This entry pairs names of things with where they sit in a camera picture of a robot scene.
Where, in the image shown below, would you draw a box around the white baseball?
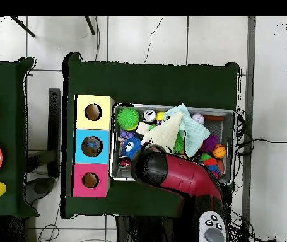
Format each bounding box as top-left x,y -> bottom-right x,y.
191,113 -> 205,127

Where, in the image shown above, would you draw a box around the mint green cloth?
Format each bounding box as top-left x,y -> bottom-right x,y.
163,103 -> 211,158

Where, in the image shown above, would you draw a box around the green spiky ball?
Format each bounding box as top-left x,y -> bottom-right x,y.
173,132 -> 186,154
116,107 -> 141,131

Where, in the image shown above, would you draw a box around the grey floor strip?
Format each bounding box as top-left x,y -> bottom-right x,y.
246,16 -> 257,170

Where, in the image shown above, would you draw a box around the dark green tablecloth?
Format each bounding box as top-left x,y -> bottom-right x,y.
0,57 -> 37,219
62,52 -> 241,222

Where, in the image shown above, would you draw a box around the small orange basketball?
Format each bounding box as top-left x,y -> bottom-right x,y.
213,144 -> 227,159

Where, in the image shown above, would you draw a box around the clear plastic packet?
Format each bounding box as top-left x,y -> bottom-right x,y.
86,141 -> 103,154

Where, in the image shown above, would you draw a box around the cream muslin cloth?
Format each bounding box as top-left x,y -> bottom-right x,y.
141,112 -> 184,152

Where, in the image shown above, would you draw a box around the black tripod leg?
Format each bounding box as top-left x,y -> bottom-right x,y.
85,16 -> 97,36
9,16 -> 36,38

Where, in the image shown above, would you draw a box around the wooden box with three holes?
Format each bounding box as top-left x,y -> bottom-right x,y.
71,93 -> 115,199

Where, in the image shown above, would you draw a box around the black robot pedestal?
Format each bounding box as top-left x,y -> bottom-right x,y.
115,216 -> 184,242

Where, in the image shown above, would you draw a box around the blue fuzzy toy with eyes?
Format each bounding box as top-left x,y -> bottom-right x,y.
120,138 -> 143,159

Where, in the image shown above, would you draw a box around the clear mesh bin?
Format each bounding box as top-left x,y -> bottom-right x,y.
110,103 -> 237,187

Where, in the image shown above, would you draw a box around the black floor cable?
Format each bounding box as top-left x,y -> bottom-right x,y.
236,135 -> 287,149

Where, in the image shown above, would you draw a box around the purple spiky toy with eyes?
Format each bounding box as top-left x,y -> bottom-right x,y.
201,134 -> 218,154

